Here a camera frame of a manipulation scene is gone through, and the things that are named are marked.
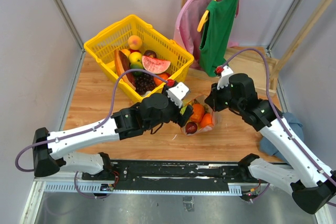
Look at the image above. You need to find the orange fruit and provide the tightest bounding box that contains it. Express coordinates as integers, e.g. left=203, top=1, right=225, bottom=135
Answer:
left=121, top=49, right=131, bottom=57

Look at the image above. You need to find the dark plum in basket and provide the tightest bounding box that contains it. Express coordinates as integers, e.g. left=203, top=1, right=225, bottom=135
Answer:
left=143, top=50, right=157, bottom=58

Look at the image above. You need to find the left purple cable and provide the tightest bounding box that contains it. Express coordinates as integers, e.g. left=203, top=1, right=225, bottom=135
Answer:
left=15, top=69, right=175, bottom=199

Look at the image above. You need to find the yellow plastic basket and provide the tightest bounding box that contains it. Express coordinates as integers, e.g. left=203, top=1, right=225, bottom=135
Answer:
left=83, top=14, right=195, bottom=103

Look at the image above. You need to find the orange tomato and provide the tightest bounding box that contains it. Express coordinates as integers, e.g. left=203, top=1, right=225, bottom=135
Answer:
left=190, top=103, right=205, bottom=123

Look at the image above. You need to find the wooden clothes rack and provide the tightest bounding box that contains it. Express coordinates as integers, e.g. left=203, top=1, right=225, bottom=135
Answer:
left=181, top=0, right=336, bottom=97

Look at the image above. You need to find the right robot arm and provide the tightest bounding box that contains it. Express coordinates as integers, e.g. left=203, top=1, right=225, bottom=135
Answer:
left=205, top=72, right=335, bottom=215

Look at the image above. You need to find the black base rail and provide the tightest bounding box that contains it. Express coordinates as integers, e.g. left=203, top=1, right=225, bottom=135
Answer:
left=80, top=159, right=260, bottom=195

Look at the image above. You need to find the papaya slice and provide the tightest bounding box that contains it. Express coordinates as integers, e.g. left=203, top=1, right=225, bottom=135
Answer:
left=114, top=50, right=135, bottom=90

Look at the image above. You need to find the watermelon slice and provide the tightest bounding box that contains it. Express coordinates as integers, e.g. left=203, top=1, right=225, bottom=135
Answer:
left=142, top=56, right=171, bottom=74

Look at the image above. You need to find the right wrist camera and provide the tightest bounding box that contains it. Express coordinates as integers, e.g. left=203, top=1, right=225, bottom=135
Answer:
left=215, top=66, right=234, bottom=90

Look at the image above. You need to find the pink shirt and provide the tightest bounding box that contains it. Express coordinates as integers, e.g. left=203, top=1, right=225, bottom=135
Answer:
left=173, top=0, right=211, bottom=70

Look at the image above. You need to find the dark red plum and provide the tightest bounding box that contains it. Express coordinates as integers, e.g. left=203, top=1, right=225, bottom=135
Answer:
left=185, top=122, right=198, bottom=134

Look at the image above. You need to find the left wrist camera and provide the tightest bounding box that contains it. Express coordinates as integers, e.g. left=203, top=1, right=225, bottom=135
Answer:
left=167, top=82, right=190, bottom=108

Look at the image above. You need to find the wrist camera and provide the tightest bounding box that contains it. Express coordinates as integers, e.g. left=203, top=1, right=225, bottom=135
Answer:
left=167, top=82, right=190, bottom=108
left=215, top=66, right=234, bottom=90

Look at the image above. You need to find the blue cloth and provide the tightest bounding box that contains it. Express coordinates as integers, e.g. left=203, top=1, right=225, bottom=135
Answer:
left=259, top=112, right=304, bottom=164

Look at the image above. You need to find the peach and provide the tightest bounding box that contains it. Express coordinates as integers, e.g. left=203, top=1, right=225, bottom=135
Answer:
left=128, top=35, right=143, bottom=50

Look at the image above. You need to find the clear zip top bag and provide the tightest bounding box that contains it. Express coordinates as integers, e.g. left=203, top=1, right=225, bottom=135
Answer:
left=181, top=94, right=220, bottom=136

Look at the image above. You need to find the dark grape bunch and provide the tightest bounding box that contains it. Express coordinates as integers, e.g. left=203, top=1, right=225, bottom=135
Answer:
left=135, top=73, right=156, bottom=95

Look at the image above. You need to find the orange persimmon in basket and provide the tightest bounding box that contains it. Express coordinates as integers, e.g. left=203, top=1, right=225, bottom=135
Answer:
left=154, top=72, right=170, bottom=86

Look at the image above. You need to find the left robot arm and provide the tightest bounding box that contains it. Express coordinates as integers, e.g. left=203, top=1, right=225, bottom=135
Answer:
left=33, top=93, right=193, bottom=180

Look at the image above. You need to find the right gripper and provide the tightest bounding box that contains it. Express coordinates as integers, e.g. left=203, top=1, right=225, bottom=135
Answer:
left=204, top=80, right=243, bottom=113

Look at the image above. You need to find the green shirt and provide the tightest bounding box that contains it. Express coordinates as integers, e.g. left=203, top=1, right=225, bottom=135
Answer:
left=199, top=0, right=239, bottom=77

